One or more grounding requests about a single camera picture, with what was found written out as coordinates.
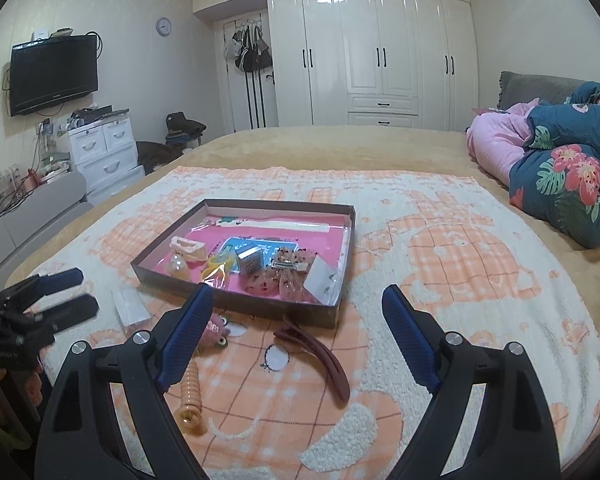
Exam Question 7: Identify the maroon hair clip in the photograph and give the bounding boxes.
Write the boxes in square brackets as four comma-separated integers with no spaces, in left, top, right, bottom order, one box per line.
[274,316,351,405]

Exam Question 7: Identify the white drawer cabinet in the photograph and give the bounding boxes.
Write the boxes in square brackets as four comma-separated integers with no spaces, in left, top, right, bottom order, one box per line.
[64,112,145,206]

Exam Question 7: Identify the blue floral quilt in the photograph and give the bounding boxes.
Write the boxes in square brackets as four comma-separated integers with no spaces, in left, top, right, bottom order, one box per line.
[509,81,600,249]

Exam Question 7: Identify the white wardrobe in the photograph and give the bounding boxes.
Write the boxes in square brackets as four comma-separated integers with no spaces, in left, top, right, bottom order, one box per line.
[193,0,478,131]

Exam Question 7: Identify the bags hanging on door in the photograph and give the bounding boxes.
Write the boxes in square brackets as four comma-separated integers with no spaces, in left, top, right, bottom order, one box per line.
[224,24,273,74]

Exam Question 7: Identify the black wall television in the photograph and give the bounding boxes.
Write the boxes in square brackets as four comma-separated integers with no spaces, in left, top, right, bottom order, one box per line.
[8,35,98,117]

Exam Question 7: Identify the blue box clear lid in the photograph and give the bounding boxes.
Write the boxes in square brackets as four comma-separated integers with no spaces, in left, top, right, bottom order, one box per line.
[236,245,263,278]

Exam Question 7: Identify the pink speckled hair clips card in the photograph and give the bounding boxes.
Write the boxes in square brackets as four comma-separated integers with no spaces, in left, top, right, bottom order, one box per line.
[244,247,317,302]

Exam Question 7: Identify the blue card in tray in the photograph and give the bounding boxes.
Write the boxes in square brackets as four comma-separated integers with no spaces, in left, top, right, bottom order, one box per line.
[214,235,301,273]

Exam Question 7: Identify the white bedroom door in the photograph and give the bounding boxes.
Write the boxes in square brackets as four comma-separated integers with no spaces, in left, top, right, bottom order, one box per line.
[214,8,281,132]

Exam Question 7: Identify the small white packet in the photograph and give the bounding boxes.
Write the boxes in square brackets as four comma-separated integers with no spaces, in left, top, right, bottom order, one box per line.
[303,256,341,304]

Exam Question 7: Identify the orange spiral hair tie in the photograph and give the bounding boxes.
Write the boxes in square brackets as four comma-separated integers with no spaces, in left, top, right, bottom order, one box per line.
[174,358,207,436]

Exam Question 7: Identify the round wall clock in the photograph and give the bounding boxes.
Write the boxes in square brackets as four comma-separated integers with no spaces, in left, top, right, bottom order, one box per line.
[156,16,172,37]

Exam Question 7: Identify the cream hair claw clip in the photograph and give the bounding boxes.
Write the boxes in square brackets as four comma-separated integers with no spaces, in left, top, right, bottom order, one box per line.
[170,236,208,262]

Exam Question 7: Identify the clear pearl ball ornament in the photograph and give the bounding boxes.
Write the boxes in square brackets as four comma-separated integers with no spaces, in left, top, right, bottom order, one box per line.
[166,252,190,282]

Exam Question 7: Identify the brown cardboard tray pink inside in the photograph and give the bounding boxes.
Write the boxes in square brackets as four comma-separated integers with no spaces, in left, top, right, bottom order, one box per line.
[132,198,355,328]

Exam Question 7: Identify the grey headboard cushion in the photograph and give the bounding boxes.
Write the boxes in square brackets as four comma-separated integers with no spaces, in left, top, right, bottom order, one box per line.
[498,70,584,110]

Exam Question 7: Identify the pink quilt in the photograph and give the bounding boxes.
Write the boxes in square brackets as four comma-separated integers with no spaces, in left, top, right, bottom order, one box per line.
[465,98,540,188]

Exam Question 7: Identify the dark clothes pile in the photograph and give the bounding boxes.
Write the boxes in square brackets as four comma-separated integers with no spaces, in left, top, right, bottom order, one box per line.
[136,112,207,174]

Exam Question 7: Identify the tan bedspread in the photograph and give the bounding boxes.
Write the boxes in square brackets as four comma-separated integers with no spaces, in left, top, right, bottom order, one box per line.
[7,126,600,335]

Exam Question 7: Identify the pink fluffy hair accessory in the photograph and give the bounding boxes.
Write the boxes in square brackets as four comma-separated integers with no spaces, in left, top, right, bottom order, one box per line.
[196,313,230,353]

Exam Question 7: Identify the yellow item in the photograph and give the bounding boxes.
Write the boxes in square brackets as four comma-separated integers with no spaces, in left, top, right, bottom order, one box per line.
[200,252,235,287]

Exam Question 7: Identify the person's left hand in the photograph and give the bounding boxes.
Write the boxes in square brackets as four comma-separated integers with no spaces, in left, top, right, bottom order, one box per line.
[0,361,45,411]

